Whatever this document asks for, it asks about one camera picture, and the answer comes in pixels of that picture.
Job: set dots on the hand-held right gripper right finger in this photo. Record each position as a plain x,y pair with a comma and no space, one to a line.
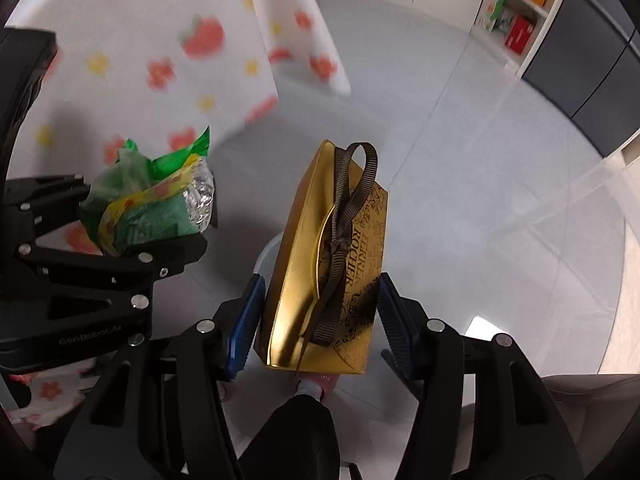
395,321

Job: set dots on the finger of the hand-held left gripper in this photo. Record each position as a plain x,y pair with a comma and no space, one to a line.
125,260
55,195

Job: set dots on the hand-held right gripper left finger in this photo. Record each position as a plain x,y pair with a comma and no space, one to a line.
246,321

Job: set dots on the green snack wrapper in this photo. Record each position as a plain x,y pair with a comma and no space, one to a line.
150,210

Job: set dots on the gold box with brown ribbon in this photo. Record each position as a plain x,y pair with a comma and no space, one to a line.
290,260

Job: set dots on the pink shoe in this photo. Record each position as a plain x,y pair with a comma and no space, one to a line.
320,382

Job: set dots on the person's black trouser leg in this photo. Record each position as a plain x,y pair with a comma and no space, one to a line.
295,440

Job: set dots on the floral strawberry tablecloth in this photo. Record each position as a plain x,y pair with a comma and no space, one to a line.
140,20

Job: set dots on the red box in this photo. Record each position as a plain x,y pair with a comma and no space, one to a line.
520,32

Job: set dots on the dark grey cabinet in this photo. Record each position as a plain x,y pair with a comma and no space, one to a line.
590,60

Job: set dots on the green and white box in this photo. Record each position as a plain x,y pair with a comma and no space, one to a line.
492,5

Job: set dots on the white shelf unit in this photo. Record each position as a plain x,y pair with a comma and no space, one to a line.
542,15

